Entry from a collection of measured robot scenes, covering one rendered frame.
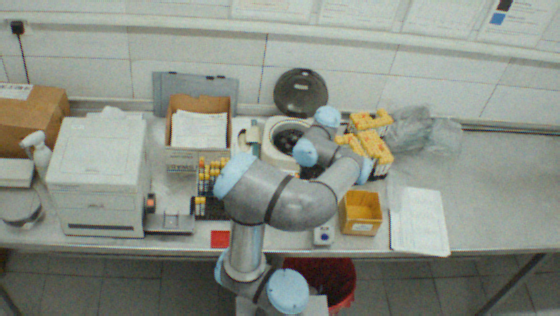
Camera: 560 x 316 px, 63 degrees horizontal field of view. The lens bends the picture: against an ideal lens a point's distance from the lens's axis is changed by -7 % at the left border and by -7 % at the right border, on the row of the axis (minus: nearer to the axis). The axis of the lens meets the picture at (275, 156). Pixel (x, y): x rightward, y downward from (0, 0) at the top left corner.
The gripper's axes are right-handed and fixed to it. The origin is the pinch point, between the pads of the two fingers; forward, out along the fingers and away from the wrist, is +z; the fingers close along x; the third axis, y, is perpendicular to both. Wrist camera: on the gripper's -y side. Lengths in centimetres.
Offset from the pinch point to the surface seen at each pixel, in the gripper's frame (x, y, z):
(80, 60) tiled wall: -54, 86, -10
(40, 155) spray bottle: -13, 94, -1
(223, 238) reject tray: 10.5, 30.5, 14.9
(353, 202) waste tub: -2.6, -18.0, 12.2
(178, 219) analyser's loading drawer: 6.6, 45.8, 9.1
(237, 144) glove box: -27.8, 24.2, 8.6
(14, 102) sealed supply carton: -37, 109, -3
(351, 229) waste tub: 9.9, -14.5, 11.4
